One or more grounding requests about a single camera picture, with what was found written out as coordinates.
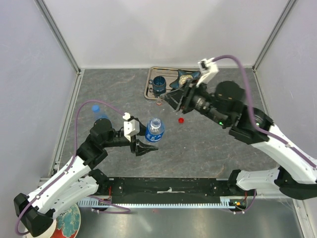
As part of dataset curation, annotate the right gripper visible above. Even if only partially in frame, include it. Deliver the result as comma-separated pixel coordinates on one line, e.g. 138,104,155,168
160,76,229,127

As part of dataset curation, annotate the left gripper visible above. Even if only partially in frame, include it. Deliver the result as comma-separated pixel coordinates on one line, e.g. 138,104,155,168
103,118,159,156

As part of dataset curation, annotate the labelled clear water bottle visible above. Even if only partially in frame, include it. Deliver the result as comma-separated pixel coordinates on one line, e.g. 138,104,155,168
145,118,165,143

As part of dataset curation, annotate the blue tinted plastic bottle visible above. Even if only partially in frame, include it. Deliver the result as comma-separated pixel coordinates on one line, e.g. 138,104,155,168
93,109,109,121

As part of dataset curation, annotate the blue bottle cap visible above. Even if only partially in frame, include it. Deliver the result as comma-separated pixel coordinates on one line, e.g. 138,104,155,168
92,105,100,113

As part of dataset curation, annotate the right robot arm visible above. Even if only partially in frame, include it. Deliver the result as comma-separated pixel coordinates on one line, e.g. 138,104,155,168
160,81,317,200

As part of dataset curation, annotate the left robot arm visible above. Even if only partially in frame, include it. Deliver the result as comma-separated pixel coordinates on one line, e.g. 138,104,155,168
13,117,158,237

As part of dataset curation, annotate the patterned small bowl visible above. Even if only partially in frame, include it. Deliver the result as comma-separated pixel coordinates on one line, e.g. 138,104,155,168
178,75,194,86

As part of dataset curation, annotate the blue ceramic cup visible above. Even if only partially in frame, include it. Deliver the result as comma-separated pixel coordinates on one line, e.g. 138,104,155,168
149,76,166,93

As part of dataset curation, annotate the metal tray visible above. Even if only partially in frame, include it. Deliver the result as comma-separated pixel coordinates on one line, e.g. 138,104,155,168
144,66,201,100

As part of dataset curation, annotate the blue star-shaped plate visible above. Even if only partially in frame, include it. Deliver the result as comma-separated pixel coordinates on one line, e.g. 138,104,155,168
169,69,201,90

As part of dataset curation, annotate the red floral plate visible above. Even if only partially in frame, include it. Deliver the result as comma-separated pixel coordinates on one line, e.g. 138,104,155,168
52,204,81,238

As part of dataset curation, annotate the white bowl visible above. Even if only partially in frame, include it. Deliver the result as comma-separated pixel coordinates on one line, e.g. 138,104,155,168
26,220,57,238

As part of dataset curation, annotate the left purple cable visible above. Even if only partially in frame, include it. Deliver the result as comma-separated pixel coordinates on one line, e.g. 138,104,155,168
14,99,131,236

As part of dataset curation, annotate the purple cable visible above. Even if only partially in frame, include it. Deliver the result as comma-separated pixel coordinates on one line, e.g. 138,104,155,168
14,99,131,236
212,55,317,169

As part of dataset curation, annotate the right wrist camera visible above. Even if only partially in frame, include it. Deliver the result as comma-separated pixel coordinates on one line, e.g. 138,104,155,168
196,58,219,87

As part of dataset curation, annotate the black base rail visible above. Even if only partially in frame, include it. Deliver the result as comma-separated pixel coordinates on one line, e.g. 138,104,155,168
107,177,233,205

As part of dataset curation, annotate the white cable duct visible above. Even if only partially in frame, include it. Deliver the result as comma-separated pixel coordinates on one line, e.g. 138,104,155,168
77,197,248,209

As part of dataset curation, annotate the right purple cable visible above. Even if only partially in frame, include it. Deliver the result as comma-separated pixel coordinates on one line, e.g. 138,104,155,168
212,55,317,169

